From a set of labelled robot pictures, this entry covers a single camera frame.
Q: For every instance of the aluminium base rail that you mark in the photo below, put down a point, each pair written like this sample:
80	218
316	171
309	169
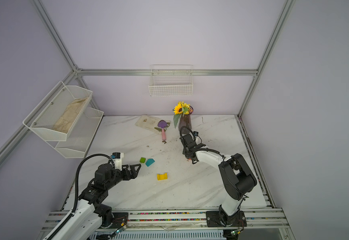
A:
262	224

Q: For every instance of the teal wedge block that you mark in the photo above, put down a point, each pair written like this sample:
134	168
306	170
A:
149	162

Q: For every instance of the yellow arch block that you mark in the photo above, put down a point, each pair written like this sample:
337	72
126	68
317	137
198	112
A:
161	177

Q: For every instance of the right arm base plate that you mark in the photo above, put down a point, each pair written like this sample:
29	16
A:
220	219

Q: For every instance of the white wire wall basket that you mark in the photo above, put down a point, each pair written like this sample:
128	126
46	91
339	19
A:
171	80

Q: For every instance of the purple glass vase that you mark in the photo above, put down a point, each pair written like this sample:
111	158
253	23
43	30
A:
185	124

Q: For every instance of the yellow sunflower bouquet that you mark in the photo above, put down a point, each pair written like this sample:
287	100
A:
181	108

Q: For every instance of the white mesh lower shelf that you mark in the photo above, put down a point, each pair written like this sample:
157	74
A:
78	142

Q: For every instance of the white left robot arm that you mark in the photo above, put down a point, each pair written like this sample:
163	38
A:
89	213

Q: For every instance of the white mesh upper shelf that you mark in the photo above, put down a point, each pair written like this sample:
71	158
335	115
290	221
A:
42	119

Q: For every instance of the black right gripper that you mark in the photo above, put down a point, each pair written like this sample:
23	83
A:
184	152

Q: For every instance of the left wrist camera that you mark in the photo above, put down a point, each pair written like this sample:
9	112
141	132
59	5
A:
117	160

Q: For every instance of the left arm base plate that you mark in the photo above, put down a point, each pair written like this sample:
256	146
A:
114	220

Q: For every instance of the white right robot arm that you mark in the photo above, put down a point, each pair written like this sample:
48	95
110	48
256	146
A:
238	180

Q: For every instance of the green cube block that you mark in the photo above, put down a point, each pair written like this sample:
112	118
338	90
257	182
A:
142	160

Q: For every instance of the white mesh shelf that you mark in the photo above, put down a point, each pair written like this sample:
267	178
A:
78	142
42	119

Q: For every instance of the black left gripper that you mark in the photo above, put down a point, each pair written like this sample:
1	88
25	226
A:
127	177

